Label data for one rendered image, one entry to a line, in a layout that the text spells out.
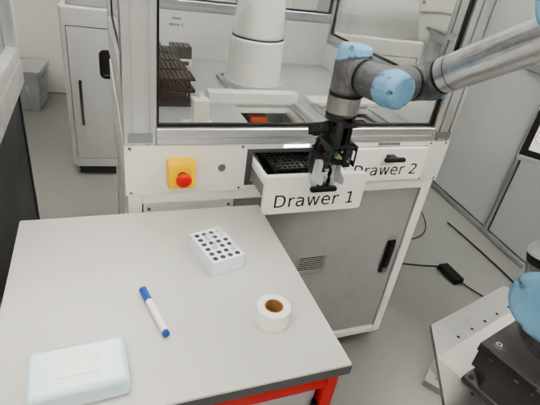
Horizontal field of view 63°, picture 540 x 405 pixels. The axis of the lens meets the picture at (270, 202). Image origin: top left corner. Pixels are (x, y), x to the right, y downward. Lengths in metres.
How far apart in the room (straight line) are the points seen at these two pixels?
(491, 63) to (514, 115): 2.10
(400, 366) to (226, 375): 1.26
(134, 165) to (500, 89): 2.44
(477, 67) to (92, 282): 0.87
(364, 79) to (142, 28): 0.49
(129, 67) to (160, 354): 0.63
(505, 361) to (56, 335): 0.79
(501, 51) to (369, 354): 1.41
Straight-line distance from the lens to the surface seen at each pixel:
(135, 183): 1.20
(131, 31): 1.07
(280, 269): 1.06
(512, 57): 0.90
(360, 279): 1.74
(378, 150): 1.39
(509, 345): 0.93
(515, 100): 3.02
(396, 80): 0.89
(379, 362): 1.98
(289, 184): 1.11
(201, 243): 1.05
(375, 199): 1.53
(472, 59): 0.93
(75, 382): 0.79
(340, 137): 1.01
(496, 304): 1.19
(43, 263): 1.08
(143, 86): 1.10
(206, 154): 1.19
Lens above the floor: 1.42
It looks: 30 degrees down
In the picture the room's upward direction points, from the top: 9 degrees clockwise
